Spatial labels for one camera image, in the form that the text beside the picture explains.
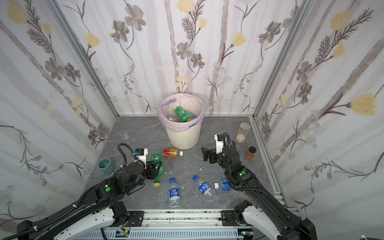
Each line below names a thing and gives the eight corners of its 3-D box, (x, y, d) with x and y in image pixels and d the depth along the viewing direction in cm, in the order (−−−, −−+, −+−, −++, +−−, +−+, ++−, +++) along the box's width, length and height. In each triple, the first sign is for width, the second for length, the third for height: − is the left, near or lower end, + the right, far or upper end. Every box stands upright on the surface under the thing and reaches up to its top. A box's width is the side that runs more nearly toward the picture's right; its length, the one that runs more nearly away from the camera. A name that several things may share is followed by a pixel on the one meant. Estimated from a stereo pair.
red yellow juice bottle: (162, 160, 98) (161, 155, 93) (164, 152, 101) (162, 147, 96) (182, 160, 98) (182, 155, 93) (183, 152, 101) (182, 147, 97)
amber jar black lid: (244, 160, 98) (249, 152, 90) (243, 154, 101) (247, 146, 93) (251, 160, 98) (257, 152, 90) (250, 154, 101) (255, 146, 93)
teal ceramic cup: (101, 173, 92) (95, 167, 86) (105, 163, 96) (99, 157, 90) (113, 173, 92) (108, 168, 86) (117, 163, 96) (112, 157, 90)
